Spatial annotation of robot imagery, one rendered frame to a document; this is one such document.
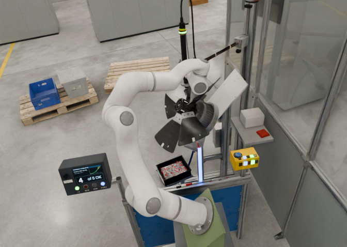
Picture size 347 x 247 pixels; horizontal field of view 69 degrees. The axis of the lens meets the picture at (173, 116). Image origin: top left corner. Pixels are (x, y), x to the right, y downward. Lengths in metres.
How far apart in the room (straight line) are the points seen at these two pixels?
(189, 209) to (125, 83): 0.67
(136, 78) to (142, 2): 6.09
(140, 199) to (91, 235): 1.71
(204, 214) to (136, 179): 0.43
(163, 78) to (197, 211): 0.67
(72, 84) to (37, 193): 1.83
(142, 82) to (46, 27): 7.65
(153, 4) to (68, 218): 5.65
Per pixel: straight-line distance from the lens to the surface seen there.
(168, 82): 1.16
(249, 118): 2.19
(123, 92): 1.08
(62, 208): 3.10
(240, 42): 2.04
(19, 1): 8.58
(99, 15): 7.01
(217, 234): 1.34
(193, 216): 1.33
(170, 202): 1.25
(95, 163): 1.53
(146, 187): 1.12
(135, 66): 5.14
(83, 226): 2.88
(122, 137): 1.03
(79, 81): 4.42
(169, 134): 1.95
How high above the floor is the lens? 2.29
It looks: 37 degrees down
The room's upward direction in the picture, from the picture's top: 6 degrees counter-clockwise
